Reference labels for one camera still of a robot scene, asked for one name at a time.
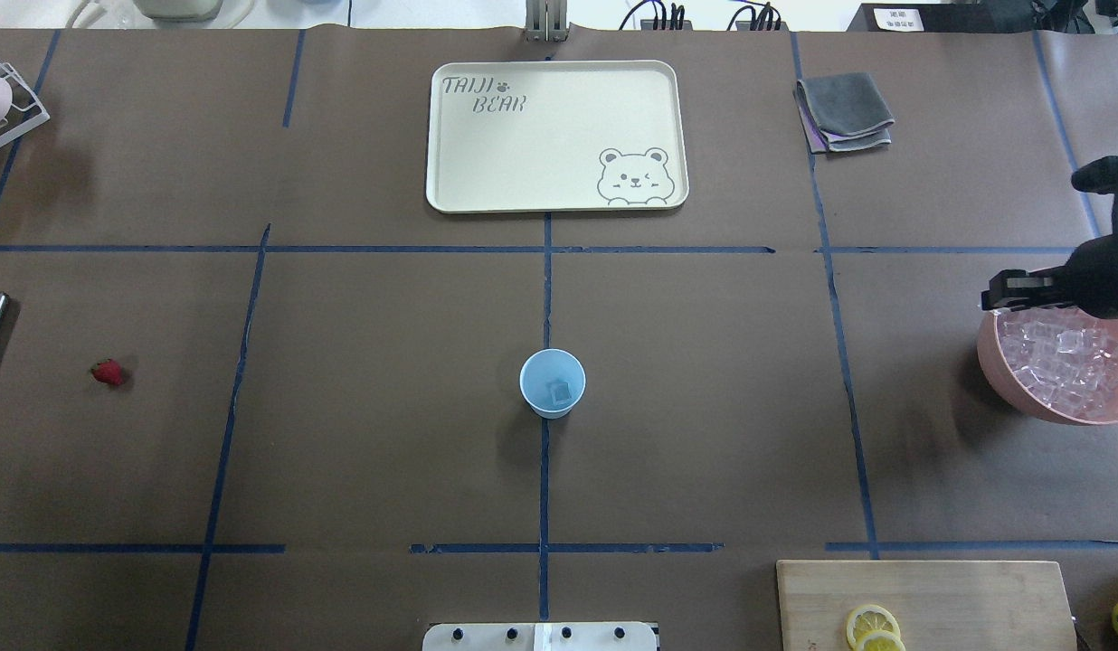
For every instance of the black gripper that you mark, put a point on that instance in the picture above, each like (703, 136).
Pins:
(1104, 274)

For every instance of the ice cubes in bowl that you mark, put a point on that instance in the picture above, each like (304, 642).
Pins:
(1065, 358)

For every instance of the ice cube in cup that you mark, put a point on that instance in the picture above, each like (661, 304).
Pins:
(560, 393)

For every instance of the light blue cup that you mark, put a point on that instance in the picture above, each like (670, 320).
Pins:
(547, 366)

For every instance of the white cup rack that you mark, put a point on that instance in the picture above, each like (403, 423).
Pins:
(21, 109)

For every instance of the grey folded cloth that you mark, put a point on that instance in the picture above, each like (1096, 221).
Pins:
(843, 113)

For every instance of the black box with label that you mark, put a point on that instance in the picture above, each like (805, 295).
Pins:
(898, 17)

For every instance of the wooden cutting board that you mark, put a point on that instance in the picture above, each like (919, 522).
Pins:
(939, 605)

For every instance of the lemon slices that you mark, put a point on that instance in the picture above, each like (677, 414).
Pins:
(872, 627)

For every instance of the cream bear tray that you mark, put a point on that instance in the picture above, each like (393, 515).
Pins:
(555, 136)

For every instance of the red strawberry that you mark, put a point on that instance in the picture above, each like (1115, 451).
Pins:
(108, 371)

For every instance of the aluminium frame post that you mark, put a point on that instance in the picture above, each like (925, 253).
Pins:
(547, 21)

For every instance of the white post base plate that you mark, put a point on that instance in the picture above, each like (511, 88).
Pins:
(578, 635)

